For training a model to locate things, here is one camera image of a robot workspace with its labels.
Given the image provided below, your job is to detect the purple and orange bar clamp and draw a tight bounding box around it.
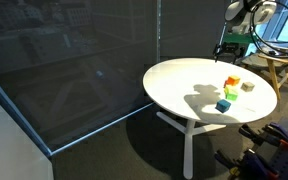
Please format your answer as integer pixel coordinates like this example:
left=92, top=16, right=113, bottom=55
left=213, top=148, right=282, bottom=180
left=238, top=121, right=288, bottom=149

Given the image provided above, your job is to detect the blue block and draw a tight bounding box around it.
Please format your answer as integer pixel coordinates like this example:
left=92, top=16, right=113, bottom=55
left=215, top=98, right=232, bottom=114

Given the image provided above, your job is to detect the white table leg base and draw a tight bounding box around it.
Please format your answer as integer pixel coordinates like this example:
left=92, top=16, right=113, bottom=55
left=156, top=111, right=227, bottom=180

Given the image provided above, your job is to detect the clear plastic bag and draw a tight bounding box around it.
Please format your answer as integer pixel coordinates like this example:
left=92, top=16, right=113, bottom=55
left=263, top=46, right=285, bottom=56

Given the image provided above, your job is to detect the wooden chair with grey seat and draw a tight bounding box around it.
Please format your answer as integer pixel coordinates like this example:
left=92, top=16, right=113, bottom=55
left=241, top=46, right=288, bottom=101

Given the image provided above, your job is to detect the orange block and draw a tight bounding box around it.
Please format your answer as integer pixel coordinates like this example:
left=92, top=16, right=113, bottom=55
left=227, top=75, right=241, bottom=86

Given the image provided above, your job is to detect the blue glass wall frame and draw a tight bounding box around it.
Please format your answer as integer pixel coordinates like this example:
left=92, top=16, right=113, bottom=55
left=0, top=66, right=156, bottom=158

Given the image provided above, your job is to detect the grey block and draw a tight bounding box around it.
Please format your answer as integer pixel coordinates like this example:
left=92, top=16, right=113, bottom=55
left=240, top=81, right=256, bottom=93

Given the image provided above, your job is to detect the light glass wall post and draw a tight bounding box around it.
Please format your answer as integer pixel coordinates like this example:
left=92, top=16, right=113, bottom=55
left=215, top=0, right=235, bottom=61
left=155, top=0, right=163, bottom=64

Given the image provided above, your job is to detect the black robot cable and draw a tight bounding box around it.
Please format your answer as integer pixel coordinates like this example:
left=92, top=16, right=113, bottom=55
left=248, top=0, right=288, bottom=60

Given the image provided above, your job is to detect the green block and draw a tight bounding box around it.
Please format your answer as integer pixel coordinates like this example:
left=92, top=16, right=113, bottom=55
left=223, top=32, right=256, bottom=48
left=225, top=93, right=239, bottom=102

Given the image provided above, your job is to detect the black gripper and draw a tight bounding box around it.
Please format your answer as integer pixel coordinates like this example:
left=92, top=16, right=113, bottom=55
left=213, top=42, right=248, bottom=65

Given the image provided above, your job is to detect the yellow-green block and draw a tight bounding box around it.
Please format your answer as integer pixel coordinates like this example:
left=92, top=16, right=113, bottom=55
left=224, top=84, right=238, bottom=96

